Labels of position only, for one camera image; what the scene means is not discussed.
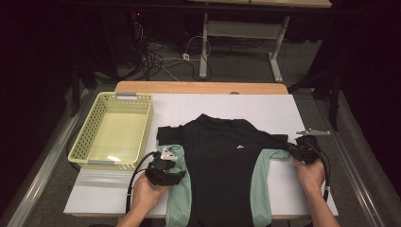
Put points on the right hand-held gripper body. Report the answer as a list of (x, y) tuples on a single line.
[(309, 151)]

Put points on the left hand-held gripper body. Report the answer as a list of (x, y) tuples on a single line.
[(159, 173)]

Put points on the black and green shirt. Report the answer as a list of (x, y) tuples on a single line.
[(220, 164)]

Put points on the yellow perforated plastic basket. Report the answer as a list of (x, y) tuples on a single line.
[(94, 126)]

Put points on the person's right hand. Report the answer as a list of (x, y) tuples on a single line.
[(310, 176)]

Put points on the person's left hand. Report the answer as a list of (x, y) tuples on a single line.
[(146, 195)]

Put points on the black stand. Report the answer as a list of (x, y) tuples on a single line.
[(75, 94), (334, 104)]

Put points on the white table sheet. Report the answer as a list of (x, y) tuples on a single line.
[(252, 107)]

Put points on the dark round table grommet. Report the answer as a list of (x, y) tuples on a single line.
[(234, 93)]

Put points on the wooden table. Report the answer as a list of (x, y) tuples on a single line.
[(201, 87)]

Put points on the white plug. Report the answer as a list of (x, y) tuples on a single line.
[(186, 57)]

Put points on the white-framed desk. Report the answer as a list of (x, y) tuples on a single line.
[(242, 30)]

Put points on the metal floor rail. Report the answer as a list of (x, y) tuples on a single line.
[(41, 176), (345, 157)]

